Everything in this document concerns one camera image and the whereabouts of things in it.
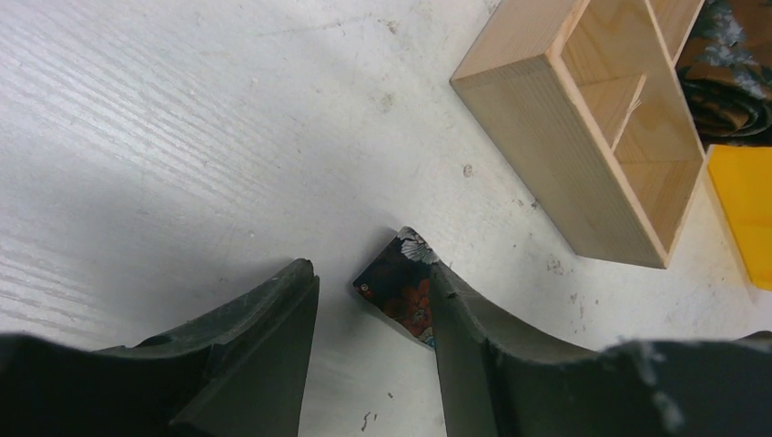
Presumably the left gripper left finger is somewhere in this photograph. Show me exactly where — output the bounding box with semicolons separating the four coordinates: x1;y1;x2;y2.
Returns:
1;259;320;436

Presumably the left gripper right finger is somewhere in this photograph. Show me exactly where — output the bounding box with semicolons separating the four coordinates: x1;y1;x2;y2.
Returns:
430;263;771;436

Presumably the wooden compartment box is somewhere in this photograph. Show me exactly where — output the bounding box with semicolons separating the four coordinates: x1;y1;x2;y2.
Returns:
451;0;706;269

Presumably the yellow plastic tray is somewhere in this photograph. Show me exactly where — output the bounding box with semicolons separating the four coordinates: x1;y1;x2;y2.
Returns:
708;145;771;291

